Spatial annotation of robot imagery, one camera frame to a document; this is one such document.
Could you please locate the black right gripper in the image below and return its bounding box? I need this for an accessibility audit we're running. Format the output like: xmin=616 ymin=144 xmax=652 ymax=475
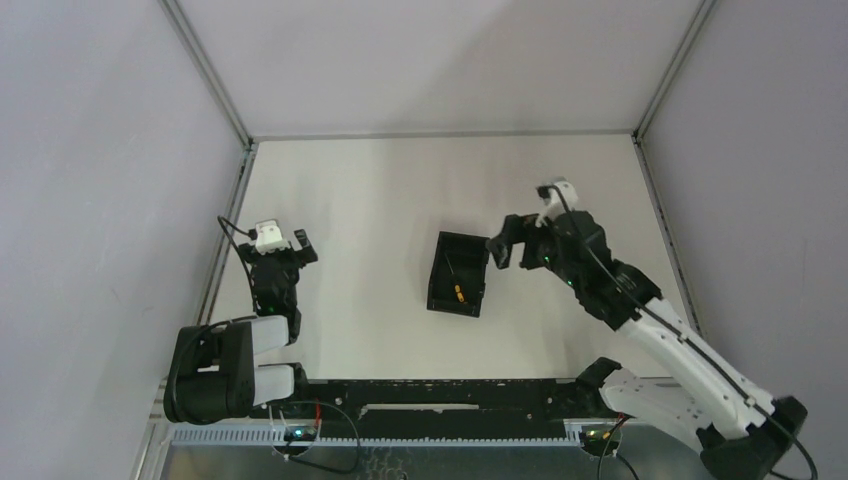
xmin=489 ymin=212 xmax=584 ymax=290

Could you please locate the yellow black screwdriver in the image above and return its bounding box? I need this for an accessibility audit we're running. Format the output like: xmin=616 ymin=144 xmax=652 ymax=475
xmin=444 ymin=253 xmax=469 ymax=305

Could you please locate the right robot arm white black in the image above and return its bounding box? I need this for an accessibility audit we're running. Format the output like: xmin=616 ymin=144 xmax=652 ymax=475
xmin=486 ymin=211 xmax=807 ymax=479

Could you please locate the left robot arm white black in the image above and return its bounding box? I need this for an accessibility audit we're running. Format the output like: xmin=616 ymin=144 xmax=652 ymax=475
xmin=163 ymin=222 xmax=318 ymax=425

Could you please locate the black plastic bin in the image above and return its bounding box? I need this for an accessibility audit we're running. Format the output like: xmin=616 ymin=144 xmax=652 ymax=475
xmin=426 ymin=231 xmax=490 ymax=318

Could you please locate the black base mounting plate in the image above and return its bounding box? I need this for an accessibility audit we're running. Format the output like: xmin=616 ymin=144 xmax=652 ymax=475
xmin=268 ymin=378 xmax=618 ymax=442

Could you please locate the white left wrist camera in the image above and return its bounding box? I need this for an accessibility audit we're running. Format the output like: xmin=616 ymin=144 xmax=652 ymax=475
xmin=254 ymin=219 xmax=291 ymax=255

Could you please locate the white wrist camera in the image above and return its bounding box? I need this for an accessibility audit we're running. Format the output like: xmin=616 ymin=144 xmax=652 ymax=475
xmin=254 ymin=219 xmax=291 ymax=255
xmin=535 ymin=177 xmax=579 ymax=227

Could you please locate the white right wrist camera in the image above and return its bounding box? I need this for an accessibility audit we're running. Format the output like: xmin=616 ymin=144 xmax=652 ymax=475
xmin=535 ymin=177 xmax=579 ymax=227

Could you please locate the aluminium frame rail left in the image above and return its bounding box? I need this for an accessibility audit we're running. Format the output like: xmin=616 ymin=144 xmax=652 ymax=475
xmin=194 ymin=141 xmax=259 ymax=325

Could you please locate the aluminium frame rail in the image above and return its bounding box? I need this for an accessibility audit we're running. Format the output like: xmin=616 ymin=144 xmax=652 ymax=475
xmin=194 ymin=141 xmax=259 ymax=325
xmin=631 ymin=134 xmax=703 ymax=334
xmin=252 ymin=129 xmax=634 ymax=144

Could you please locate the aluminium frame rail back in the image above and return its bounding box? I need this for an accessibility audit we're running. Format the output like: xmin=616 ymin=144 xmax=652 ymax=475
xmin=252 ymin=129 xmax=634 ymax=144

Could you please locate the aluminium frame rail right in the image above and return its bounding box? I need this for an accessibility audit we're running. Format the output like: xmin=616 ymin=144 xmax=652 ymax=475
xmin=631 ymin=134 xmax=703 ymax=334

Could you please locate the white cable duct strip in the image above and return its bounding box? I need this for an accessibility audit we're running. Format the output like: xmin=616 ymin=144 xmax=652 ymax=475
xmin=170 ymin=423 xmax=584 ymax=448

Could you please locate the black cable left base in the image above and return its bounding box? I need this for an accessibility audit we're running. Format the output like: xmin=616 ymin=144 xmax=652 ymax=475
xmin=267 ymin=400 xmax=363 ymax=477

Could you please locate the black cable base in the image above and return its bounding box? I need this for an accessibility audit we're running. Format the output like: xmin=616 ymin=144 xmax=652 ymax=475
xmin=267 ymin=400 xmax=363 ymax=477
xmin=580 ymin=414 xmax=643 ymax=480

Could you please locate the black cable right base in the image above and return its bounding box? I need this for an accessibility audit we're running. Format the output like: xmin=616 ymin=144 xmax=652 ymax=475
xmin=580 ymin=414 xmax=643 ymax=480

